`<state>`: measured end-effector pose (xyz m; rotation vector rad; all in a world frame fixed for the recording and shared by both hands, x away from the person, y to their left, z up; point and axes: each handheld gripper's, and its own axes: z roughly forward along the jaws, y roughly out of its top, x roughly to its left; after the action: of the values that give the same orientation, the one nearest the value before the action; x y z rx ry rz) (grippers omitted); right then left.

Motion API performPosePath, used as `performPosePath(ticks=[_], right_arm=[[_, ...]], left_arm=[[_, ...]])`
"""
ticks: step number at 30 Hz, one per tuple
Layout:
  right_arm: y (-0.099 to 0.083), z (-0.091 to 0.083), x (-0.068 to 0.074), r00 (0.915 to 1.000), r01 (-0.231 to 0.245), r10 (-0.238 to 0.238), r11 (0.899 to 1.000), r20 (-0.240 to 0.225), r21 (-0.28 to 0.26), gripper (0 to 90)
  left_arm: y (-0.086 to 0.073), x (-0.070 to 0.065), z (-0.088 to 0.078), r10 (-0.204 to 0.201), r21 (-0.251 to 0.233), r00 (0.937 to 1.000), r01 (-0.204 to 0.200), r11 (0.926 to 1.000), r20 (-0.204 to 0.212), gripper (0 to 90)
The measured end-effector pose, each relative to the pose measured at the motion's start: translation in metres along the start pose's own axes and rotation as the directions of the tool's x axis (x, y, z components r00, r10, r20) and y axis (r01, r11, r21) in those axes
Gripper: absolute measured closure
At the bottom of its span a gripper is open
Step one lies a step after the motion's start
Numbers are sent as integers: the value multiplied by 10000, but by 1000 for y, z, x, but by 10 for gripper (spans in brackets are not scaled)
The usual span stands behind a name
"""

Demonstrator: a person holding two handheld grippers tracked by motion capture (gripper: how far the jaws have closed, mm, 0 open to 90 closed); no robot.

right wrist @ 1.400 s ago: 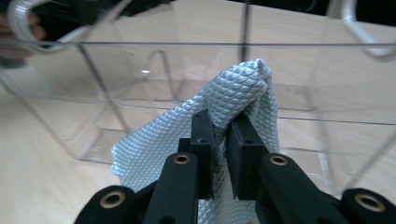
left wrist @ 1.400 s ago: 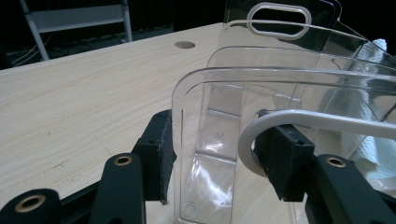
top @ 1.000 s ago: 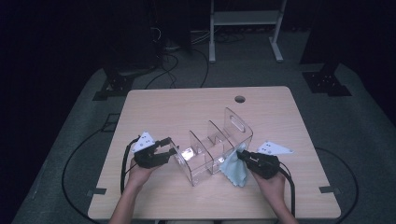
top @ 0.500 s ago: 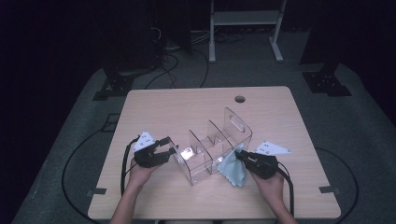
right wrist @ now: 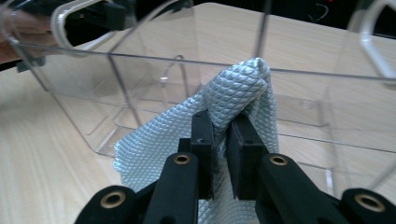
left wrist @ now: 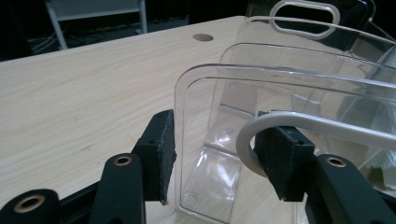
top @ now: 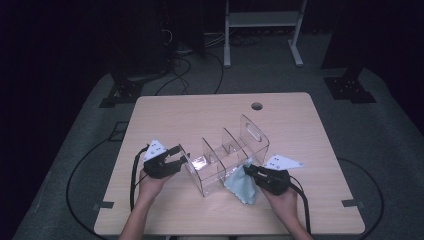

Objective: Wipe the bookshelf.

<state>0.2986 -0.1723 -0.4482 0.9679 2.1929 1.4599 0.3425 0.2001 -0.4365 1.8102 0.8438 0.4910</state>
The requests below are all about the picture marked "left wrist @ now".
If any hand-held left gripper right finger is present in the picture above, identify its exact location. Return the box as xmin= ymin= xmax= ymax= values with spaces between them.
xmin=253 ymin=111 xmax=317 ymax=203

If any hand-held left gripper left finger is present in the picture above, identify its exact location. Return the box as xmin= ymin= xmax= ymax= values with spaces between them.
xmin=132 ymin=108 xmax=177 ymax=205

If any clear acrylic divider rack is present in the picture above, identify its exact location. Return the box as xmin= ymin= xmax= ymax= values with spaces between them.
xmin=173 ymin=0 xmax=396 ymax=224

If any white metal stand frame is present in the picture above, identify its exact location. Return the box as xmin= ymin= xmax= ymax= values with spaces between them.
xmin=45 ymin=0 xmax=149 ymax=50

